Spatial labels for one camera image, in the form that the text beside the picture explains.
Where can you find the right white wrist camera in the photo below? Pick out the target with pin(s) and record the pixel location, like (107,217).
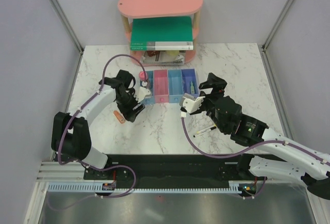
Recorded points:
(190,104)

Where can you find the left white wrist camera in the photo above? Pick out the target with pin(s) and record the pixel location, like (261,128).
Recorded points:
(142,93)

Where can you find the yellow white marker pen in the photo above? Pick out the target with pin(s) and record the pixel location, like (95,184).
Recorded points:
(203,131)

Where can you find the green book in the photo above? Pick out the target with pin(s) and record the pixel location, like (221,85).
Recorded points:
(162,34)

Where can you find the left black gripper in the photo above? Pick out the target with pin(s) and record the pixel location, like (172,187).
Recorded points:
(130,114)

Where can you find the four-compartment pastel organizer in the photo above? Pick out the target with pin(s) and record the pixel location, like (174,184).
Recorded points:
(168,86)

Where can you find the pink crayon bottle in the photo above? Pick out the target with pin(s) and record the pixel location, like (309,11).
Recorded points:
(146,79)

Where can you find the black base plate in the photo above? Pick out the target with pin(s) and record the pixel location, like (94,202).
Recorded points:
(174,170)

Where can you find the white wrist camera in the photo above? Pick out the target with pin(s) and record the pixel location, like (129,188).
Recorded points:
(190,104)
(142,93)

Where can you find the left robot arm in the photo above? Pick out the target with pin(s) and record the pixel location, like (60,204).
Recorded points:
(71,136)

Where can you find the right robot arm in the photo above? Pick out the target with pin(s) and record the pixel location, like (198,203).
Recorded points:
(305,166)

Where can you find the pink oval shelf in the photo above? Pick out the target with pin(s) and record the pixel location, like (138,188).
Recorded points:
(141,9)

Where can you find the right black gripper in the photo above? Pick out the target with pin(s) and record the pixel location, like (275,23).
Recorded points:
(214,82)

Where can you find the white cable duct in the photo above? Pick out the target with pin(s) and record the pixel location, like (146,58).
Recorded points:
(100,187)

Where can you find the spiral notebook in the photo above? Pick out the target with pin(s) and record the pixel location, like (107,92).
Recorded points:
(163,58)

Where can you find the green correction pen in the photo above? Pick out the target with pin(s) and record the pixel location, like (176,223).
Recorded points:
(192,90)

